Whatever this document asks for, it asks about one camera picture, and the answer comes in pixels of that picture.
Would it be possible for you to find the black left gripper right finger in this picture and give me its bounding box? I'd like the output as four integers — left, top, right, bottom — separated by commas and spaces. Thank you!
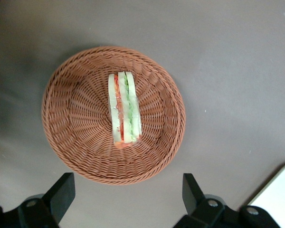
174, 173, 243, 228

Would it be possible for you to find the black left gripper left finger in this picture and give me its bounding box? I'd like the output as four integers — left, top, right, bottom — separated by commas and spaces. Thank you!
18, 172, 76, 228

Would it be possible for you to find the triangle sandwich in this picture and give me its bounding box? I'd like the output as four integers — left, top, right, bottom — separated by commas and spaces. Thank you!
108, 71, 142, 149

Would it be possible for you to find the brown round wicker basket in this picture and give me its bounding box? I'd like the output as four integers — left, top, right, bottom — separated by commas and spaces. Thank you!
41, 46, 186, 185

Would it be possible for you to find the cream plastic serving tray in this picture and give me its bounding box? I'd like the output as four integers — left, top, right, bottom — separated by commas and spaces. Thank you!
246, 162, 285, 228

